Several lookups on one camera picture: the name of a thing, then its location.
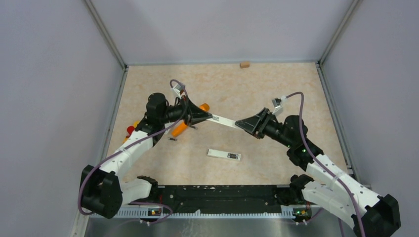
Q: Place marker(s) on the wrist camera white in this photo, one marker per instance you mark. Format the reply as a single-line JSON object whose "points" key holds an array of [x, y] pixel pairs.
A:
{"points": [[177, 88], [278, 104]]}

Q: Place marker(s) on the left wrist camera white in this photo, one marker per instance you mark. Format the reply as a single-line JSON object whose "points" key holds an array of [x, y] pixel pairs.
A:
{"points": [[177, 88]]}

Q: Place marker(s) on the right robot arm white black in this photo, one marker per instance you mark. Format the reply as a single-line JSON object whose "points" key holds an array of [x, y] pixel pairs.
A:
{"points": [[367, 213]]}

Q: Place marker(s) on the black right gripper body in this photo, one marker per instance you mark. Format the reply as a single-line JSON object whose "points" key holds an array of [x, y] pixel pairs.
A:
{"points": [[267, 119]]}

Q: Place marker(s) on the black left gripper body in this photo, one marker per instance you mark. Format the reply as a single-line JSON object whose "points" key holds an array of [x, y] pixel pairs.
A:
{"points": [[184, 111]]}

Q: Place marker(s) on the white slotted cable duct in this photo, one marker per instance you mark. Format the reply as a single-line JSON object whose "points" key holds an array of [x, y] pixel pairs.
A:
{"points": [[154, 213]]}

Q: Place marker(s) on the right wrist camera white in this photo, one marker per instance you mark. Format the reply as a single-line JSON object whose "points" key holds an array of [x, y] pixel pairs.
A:
{"points": [[278, 104]]}

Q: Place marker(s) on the yellow red toy truck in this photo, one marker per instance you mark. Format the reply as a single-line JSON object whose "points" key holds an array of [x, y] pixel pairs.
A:
{"points": [[130, 130]]}

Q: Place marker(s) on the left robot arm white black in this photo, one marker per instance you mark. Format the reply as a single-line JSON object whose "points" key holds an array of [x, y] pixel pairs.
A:
{"points": [[102, 191]]}

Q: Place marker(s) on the white remote battery cover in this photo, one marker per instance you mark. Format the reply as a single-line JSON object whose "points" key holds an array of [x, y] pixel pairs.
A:
{"points": [[223, 121]]}

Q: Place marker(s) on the small brown wooden block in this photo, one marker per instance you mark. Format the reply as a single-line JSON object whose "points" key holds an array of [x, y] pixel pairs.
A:
{"points": [[244, 65]]}

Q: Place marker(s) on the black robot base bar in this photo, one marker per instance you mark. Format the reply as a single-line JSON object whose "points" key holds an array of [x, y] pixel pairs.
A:
{"points": [[227, 199]]}

